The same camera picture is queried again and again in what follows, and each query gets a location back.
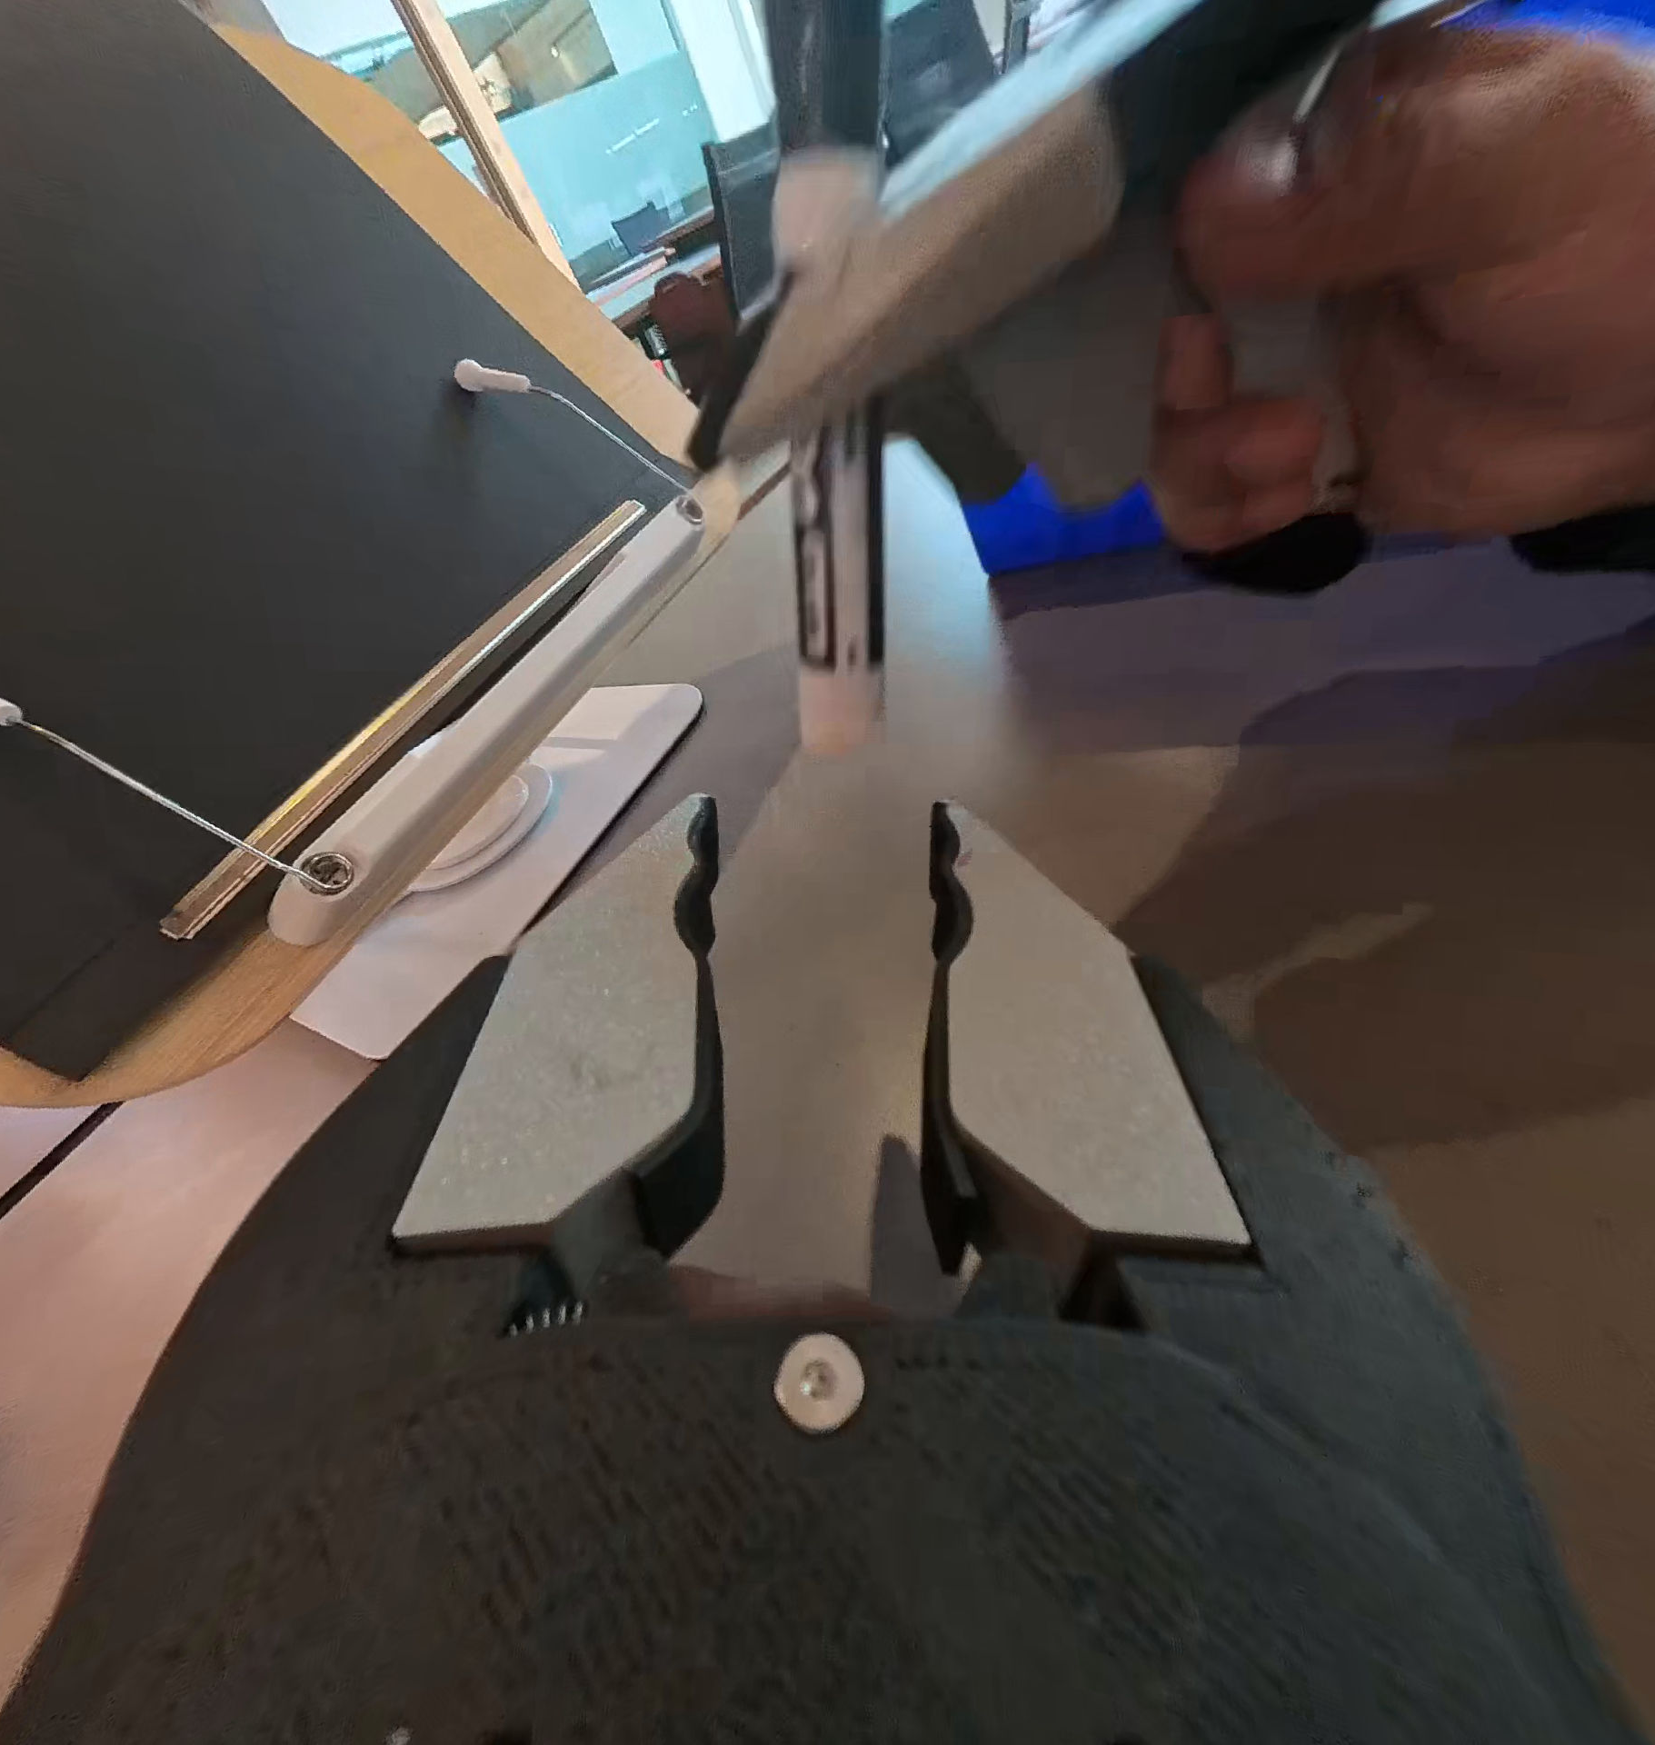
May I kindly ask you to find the white stand base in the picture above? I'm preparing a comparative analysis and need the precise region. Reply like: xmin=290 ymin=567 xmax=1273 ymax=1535
xmin=288 ymin=682 xmax=706 ymax=1064

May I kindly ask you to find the white stand ledge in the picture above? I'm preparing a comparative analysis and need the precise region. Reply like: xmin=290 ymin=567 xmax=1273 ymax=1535
xmin=268 ymin=493 xmax=708 ymax=949

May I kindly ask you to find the black white whiteboard marker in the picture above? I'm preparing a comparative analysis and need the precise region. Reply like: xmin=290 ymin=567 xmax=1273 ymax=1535
xmin=769 ymin=0 xmax=891 ymax=760

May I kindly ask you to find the person's right hand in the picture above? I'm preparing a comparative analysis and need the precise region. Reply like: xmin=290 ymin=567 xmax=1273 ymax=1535
xmin=1146 ymin=26 xmax=1655 ymax=548

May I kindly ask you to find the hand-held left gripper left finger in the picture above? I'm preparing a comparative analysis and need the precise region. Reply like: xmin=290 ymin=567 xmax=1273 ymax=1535
xmin=391 ymin=795 xmax=726 ymax=1257

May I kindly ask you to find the glass partition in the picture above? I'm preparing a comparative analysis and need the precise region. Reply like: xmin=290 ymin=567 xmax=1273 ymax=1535
xmin=260 ymin=0 xmax=788 ymax=295

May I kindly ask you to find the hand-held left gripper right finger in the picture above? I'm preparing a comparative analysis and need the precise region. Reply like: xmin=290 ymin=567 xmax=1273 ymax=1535
xmin=916 ymin=797 xmax=1253 ymax=1276

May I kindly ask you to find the blue storage bin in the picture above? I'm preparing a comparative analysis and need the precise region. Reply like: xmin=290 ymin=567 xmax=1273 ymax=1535
xmin=963 ymin=456 xmax=1189 ymax=581

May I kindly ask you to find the wire page holder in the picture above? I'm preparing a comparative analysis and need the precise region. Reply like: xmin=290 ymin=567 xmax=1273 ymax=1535
xmin=0 ymin=670 xmax=358 ymax=894
xmin=453 ymin=357 xmax=702 ymax=526

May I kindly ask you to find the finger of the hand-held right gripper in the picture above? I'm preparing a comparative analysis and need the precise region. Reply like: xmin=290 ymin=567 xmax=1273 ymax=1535
xmin=687 ymin=80 xmax=1185 ymax=472

